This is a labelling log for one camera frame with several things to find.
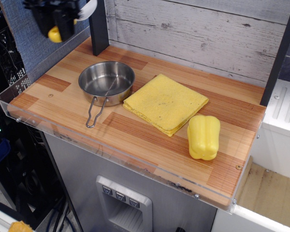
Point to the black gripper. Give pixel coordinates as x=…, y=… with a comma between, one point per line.
x=64, y=18

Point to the yellow handled toy knife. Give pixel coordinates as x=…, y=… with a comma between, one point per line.
x=85, y=12

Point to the blue fabric panel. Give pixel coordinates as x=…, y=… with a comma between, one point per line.
x=38, y=53

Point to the yellow folded cloth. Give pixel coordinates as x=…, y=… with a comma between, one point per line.
x=165, y=104

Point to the silver toy fridge front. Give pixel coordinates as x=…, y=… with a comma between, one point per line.
x=79, y=169

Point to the yellow toy bell pepper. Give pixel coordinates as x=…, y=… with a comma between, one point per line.
x=203, y=137

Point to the grey dispenser panel with buttons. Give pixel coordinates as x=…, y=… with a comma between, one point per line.
x=124, y=209

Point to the yellow object bottom left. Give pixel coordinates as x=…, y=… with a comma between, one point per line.
x=19, y=226

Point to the clear acrylic table guard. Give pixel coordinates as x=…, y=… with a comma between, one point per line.
x=55, y=104

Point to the white toy sink unit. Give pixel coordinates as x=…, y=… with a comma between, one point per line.
x=263, y=204

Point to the black vertical post left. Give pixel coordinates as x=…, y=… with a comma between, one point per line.
x=98, y=29

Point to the black vertical post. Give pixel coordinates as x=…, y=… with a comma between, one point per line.
x=98, y=29
x=274, y=74

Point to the silver pot with wire handle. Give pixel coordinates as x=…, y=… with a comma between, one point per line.
x=105, y=84

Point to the black vertical post right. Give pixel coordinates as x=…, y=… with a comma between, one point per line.
x=274, y=74

